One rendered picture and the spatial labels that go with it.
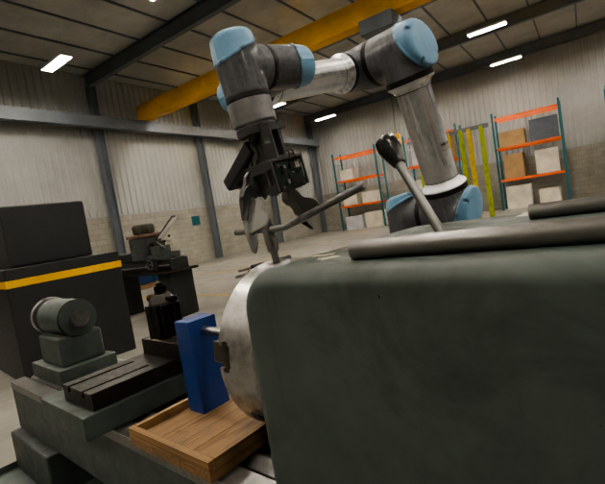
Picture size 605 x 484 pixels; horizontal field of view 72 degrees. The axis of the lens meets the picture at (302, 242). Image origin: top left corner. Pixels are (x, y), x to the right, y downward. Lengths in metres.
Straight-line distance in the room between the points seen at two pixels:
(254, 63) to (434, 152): 0.55
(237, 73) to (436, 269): 0.46
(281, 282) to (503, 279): 0.25
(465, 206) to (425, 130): 0.21
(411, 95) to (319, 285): 0.70
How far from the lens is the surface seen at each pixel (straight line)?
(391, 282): 0.42
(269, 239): 0.76
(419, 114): 1.09
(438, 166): 1.11
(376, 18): 11.93
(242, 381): 0.73
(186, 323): 1.03
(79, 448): 1.51
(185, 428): 1.06
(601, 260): 0.37
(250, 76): 0.71
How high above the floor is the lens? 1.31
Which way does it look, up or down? 4 degrees down
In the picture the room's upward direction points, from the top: 9 degrees counter-clockwise
